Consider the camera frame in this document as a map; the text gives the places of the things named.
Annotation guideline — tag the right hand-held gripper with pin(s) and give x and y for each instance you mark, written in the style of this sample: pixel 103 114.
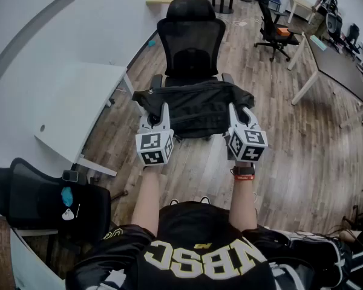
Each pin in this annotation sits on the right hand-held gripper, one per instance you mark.
pixel 246 145

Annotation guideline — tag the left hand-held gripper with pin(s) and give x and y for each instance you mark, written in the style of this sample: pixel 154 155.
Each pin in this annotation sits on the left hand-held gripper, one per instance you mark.
pixel 152 145

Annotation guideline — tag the black garment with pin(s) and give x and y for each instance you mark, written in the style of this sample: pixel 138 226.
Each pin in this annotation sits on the black garment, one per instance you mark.
pixel 196 107

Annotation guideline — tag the black mesh office chair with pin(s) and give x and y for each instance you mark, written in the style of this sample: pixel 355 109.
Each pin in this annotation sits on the black mesh office chair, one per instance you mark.
pixel 191 41

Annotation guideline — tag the person's right forearm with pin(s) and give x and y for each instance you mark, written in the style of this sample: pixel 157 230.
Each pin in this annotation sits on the person's right forearm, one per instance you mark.
pixel 243 201

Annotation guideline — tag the person's left forearm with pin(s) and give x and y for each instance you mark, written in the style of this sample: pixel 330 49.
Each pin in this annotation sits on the person's left forearm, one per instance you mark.
pixel 148 198

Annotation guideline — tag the black chair with orange box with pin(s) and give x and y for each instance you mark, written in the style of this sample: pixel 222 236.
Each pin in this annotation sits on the black chair with orange box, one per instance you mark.
pixel 269 26

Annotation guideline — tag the black swivel chair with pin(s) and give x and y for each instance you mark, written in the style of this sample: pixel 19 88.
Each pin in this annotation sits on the black swivel chair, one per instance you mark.
pixel 335 29

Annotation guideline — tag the black office chair with clutter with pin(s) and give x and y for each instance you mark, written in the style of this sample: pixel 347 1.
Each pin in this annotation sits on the black office chair with clutter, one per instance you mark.
pixel 33 198

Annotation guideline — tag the red wristband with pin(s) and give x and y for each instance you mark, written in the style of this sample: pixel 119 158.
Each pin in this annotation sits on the red wristband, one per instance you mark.
pixel 244 177

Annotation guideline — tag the small teal object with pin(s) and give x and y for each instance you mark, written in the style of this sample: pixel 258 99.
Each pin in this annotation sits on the small teal object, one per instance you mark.
pixel 152 43

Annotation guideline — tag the person's left shoe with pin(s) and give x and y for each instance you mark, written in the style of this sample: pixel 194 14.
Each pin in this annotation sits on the person's left shoe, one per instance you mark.
pixel 174 202

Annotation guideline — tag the person's shoe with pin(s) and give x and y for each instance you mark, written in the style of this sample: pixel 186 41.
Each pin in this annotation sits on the person's shoe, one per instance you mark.
pixel 174 202
pixel 205 199

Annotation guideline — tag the person's right shoe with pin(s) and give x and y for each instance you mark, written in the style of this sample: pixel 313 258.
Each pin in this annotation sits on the person's right shoe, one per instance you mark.
pixel 205 199

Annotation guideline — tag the orange box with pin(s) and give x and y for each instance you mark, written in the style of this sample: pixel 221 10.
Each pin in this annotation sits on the orange box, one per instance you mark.
pixel 283 31

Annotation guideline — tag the black phone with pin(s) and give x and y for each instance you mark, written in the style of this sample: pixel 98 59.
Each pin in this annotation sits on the black phone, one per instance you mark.
pixel 70 175

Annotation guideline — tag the teal box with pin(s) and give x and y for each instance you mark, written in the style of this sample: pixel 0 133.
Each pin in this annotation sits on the teal box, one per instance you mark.
pixel 318 42

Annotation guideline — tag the dark-top table with white legs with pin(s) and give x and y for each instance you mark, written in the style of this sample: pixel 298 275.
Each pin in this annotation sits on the dark-top table with white legs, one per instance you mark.
pixel 338 68

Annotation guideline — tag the blue crumpled cloth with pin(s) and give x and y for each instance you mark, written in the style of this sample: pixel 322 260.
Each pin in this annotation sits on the blue crumpled cloth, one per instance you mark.
pixel 67 195

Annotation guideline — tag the small white crumpled object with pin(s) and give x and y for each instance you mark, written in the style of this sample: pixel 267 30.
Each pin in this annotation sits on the small white crumpled object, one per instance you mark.
pixel 68 215

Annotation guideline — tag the small white table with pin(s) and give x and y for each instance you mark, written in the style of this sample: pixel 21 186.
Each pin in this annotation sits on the small white table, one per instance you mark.
pixel 302 2

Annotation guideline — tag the person's black lettered jersey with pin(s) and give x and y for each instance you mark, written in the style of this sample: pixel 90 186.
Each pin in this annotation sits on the person's black lettered jersey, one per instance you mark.
pixel 196 252

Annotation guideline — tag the black and white bag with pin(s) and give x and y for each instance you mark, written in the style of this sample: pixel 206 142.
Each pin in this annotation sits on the black and white bag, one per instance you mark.
pixel 314 252

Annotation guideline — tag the white desk with wooden edge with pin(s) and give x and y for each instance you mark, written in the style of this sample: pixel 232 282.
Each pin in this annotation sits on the white desk with wooden edge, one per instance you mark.
pixel 33 264

